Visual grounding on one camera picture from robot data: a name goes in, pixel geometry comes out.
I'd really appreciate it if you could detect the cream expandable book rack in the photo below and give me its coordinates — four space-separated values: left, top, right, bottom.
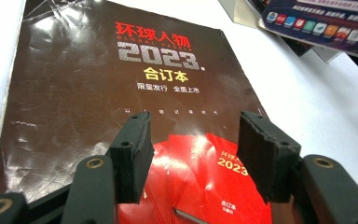
218 0 264 33

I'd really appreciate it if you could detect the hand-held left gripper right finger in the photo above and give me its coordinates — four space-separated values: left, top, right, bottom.
236 110 303 204

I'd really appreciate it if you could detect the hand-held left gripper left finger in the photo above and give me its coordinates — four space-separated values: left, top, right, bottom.
108 111 156 205

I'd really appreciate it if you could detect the dark brown and red book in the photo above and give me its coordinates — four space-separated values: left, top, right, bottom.
0 0 275 224

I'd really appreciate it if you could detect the purple magazine with pink label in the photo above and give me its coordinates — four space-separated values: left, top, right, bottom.
247 0 358 63

